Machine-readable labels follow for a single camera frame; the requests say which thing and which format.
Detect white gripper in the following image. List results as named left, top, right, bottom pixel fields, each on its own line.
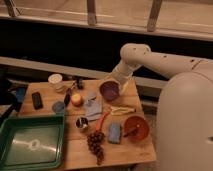
left=114, top=77, right=129, bottom=94

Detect red yellow apple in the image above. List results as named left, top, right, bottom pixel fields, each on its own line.
left=71, top=93, right=82, bottom=107

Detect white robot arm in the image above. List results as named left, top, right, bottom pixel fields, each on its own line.
left=109, top=43, right=213, bottom=95

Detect yellow tongs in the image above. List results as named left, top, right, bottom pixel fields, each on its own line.
left=111, top=106, right=136, bottom=116

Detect grey blue cloth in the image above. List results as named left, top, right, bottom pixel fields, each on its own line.
left=84, top=92, right=102, bottom=121

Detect orange bowl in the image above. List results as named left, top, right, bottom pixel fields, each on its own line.
left=124, top=116, right=149, bottom=143

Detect blue sponge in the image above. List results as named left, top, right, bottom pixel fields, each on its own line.
left=108, top=123, right=121, bottom=144

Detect dark spoon in bowl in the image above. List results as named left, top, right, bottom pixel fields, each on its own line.
left=123, top=128, right=138, bottom=137

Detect small black object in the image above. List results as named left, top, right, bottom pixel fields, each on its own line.
left=75, top=77, right=84, bottom=89

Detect small metal cup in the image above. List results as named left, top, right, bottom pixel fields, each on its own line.
left=76, top=117, right=89, bottom=132

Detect bunch of dark grapes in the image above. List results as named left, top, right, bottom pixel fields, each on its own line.
left=87, top=131, right=105, bottom=165

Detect dark brown bottle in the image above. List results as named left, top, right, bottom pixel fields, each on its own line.
left=64, top=88, right=72, bottom=106

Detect small blue round lid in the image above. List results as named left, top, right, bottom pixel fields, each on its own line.
left=52, top=101, right=66, bottom=114

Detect white paper cup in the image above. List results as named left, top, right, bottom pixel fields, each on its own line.
left=48, top=74, right=64, bottom=92

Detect black rectangular device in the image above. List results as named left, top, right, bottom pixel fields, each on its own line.
left=32, top=92, right=43, bottom=110

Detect blue object at left edge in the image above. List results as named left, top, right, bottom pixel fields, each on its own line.
left=15, top=88, right=26, bottom=103

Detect green plastic tray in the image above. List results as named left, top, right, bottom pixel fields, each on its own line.
left=0, top=115, right=65, bottom=171

